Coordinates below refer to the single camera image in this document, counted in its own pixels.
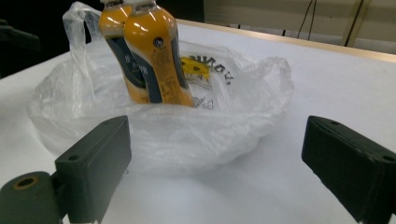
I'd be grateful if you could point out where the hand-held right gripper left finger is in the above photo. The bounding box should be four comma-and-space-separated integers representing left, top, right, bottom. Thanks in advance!
54, 115, 133, 224

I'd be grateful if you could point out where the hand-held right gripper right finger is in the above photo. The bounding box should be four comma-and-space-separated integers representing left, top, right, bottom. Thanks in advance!
301, 115, 396, 224

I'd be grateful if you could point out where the clear plastic bag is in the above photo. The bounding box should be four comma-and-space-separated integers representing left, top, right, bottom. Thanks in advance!
26, 1, 295, 175

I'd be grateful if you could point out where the orange drink bottle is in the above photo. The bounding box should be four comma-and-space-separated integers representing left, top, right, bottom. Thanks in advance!
98, 0, 151, 105
122, 0, 194, 108

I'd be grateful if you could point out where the white table cover sheet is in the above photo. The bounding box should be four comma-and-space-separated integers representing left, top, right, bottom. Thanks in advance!
0, 22, 396, 224

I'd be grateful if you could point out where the black curtain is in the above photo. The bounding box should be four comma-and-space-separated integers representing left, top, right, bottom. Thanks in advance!
0, 0, 205, 79

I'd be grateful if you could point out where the thin black wall cable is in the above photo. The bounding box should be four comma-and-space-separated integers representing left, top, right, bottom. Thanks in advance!
297, 0, 312, 40
307, 0, 318, 41

